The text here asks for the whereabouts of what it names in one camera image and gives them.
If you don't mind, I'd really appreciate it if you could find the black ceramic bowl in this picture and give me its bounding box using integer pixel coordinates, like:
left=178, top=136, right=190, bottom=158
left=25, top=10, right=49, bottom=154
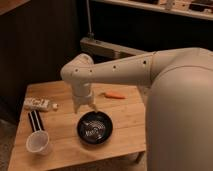
left=77, top=111, right=113, bottom=145

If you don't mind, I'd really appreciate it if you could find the clear plastic bottle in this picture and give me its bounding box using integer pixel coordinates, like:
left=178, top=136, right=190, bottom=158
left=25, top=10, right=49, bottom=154
left=23, top=97, right=58, bottom=112

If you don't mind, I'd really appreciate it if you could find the wooden table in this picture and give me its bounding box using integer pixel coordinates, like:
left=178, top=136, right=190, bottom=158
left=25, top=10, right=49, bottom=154
left=8, top=81, right=146, bottom=171

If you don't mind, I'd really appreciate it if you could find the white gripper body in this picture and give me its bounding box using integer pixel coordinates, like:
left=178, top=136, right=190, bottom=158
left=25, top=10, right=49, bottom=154
left=72, top=83, right=94, bottom=106

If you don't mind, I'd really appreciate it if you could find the long metal case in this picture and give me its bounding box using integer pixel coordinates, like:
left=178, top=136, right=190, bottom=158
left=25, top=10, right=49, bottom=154
left=80, top=37, right=144, bottom=59

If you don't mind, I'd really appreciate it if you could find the vertical metal pole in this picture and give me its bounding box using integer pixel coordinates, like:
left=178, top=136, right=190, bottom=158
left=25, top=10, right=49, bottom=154
left=86, top=0, right=94, bottom=39

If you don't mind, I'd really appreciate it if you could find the wooden shelf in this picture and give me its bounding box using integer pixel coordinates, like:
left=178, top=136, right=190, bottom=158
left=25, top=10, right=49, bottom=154
left=93, top=0, right=213, bottom=21

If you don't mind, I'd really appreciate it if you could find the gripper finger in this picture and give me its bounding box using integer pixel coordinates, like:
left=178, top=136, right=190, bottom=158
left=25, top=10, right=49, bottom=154
left=89, top=103, right=97, bottom=112
left=74, top=105, right=80, bottom=114

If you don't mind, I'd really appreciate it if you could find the orange carrot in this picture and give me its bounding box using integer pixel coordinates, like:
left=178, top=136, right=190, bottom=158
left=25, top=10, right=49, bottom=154
left=104, top=93, right=125, bottom=99

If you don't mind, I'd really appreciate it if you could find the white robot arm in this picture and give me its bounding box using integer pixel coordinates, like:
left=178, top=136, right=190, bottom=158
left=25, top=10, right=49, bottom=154
left=60, top=47, right=213, bottom=113

